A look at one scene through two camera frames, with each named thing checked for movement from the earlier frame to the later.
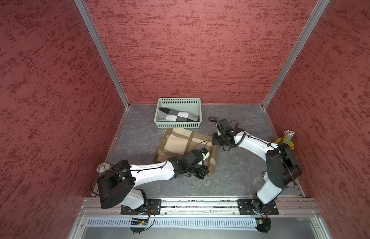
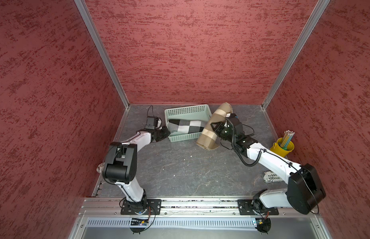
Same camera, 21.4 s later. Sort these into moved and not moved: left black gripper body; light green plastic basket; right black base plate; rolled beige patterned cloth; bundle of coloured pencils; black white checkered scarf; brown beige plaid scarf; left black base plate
Moved: black white checkered scarf; light green plastic basket; brown beige plaid scarf; left black gripper body
Not moved: left black base plate; bundle of coloured pencils; right black base plate; rolled beige patterned cloth
